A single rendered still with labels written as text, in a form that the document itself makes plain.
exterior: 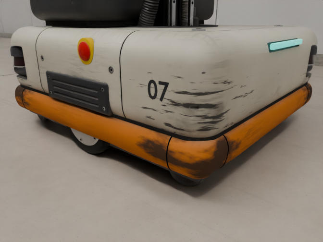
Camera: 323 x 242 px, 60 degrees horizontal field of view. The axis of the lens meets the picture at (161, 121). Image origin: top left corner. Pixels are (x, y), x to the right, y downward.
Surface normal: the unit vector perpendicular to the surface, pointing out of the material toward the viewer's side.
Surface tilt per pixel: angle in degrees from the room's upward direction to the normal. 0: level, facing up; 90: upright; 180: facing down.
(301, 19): 90
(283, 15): 90
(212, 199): 0
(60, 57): 90
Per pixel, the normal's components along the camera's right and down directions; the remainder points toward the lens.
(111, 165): 0.00, -0.94
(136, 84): -0.65, 0.26
